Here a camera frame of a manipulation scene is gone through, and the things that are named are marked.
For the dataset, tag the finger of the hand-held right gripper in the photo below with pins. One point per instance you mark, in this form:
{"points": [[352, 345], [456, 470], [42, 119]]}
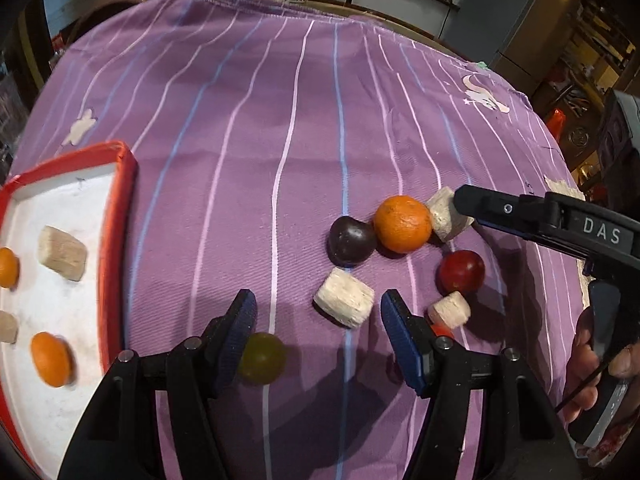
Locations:
{"points": [[495, 210]]}

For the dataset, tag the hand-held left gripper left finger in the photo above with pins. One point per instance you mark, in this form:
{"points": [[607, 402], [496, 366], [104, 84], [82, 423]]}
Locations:
{"points": [[241, 340]]}

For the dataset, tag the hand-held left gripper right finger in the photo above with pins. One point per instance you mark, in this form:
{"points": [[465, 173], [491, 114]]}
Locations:
{"points": [[400, 340]]}

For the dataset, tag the green grape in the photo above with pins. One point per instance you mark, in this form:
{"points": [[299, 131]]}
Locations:
{"points": [[265, 359]]}

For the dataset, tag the beige cylinder block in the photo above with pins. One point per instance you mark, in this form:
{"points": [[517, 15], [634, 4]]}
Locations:
{"points": [[450, 310], [344, 299], [447, 220]]}

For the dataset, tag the red tray with white inside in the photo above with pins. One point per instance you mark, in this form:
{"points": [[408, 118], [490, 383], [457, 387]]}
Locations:
{"points": [[121, 220]]}

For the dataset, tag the person's right hand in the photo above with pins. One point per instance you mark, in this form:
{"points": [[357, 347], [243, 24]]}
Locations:
{"points": [[580, 360]]}

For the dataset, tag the small red fruit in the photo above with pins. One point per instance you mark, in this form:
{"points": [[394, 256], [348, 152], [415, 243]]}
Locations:
{"points": [[442, 331]]}

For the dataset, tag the beige textured mat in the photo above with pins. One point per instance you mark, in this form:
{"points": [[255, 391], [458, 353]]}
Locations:
{"points": [[562, 187]]}

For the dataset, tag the red round fruit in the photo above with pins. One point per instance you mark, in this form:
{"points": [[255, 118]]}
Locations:
{"points": [[461, 272]]}

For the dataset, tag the large orange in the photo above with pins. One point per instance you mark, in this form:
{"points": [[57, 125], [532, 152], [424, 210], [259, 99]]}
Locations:
{"points": [[402, 225]]}

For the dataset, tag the orange plastic object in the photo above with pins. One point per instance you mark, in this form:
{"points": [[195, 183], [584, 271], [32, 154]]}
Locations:
{"points": [[556, 127]]}

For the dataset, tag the dark purple plum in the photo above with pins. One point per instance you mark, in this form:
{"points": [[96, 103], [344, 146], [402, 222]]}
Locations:
{"points": [[350, 242]]}

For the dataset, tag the small orange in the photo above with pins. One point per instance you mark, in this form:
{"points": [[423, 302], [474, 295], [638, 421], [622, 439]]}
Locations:
{"points": [[51, 360], [7, 267]]}

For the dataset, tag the grey refrigerator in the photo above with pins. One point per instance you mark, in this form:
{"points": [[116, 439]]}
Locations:
{"points": [[515, 15]]}

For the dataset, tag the large beige block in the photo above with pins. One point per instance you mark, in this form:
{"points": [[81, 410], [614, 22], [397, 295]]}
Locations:
{"points": [[62, 254]]}

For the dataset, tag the purple striped cloth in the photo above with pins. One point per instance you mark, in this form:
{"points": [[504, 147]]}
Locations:
{"points": [[280, 110]]}

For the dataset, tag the small beige block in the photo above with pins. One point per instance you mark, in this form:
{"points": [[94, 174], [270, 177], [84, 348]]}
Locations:
{"points": [[7, 327]]}

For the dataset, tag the round-backed wooden chair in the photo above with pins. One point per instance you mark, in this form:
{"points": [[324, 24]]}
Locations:
{"points": [[100, 8]]}

